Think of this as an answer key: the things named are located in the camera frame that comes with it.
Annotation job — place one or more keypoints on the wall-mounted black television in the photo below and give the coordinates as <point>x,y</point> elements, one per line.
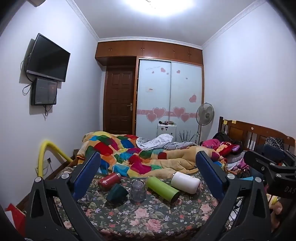
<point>48,58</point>

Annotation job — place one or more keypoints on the white cup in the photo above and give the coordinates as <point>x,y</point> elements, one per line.
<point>186,182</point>

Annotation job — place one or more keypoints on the yellow foam pipe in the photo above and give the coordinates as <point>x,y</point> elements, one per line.
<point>46,146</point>

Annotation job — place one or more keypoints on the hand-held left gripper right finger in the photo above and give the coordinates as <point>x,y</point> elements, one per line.
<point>208,176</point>

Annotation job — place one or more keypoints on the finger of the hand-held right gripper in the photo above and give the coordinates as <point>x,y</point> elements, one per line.
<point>261,162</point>

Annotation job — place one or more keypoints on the dark green cup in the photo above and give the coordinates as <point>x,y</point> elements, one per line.
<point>116,194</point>

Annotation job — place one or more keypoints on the standing fan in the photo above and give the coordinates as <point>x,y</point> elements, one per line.
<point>204,114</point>

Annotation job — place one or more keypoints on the black bag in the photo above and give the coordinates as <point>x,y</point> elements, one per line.
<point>221,136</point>

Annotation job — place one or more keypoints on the small black monitor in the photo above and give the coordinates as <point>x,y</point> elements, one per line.
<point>44,91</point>

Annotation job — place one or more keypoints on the grey white cloth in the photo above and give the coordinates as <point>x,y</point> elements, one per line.
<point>157,142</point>

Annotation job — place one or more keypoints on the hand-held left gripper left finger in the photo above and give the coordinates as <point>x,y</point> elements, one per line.
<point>87,173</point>

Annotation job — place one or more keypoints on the polka dot bag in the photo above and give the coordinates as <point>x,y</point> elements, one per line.
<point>274,141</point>

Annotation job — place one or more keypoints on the red bag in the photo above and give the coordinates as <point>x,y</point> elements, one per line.
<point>16,217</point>

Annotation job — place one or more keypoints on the wall socket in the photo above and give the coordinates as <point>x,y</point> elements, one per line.
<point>48,160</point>

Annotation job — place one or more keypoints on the wooden bed headboard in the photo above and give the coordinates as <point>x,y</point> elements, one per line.
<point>249,131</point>

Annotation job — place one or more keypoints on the clear glass cup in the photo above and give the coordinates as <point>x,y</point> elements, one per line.
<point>138,192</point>

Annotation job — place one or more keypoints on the air conditioner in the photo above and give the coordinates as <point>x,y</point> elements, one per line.
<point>35,2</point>

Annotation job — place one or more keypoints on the ceiling light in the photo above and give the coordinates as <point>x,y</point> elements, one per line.
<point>170,5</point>

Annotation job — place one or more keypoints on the person's right hand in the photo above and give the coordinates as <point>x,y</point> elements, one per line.
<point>275,213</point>

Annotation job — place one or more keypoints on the wooden wardrobe with glass doors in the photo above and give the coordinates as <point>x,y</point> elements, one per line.
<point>166,88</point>

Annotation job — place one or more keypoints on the grey pillow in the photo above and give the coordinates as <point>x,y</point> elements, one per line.
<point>235,158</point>

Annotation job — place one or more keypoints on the red bottle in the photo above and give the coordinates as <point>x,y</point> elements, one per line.
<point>108,182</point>

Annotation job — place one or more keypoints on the colourful patchwork blanket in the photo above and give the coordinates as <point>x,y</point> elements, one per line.
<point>138,160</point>

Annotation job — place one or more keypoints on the dark dried twigs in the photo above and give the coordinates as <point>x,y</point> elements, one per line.
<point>186,136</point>

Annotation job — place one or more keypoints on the pink plush toy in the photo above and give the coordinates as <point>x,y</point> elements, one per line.
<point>225,147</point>

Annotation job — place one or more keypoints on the brown wooden door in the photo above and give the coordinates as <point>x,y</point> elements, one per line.
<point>119,99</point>

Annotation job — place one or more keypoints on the small white cabinet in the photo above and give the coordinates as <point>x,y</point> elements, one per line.
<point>167,132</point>

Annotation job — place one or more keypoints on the floral bedsheet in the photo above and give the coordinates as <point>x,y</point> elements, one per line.
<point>148,220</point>

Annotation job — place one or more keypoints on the green bottle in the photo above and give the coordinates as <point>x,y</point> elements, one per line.
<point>161,188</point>

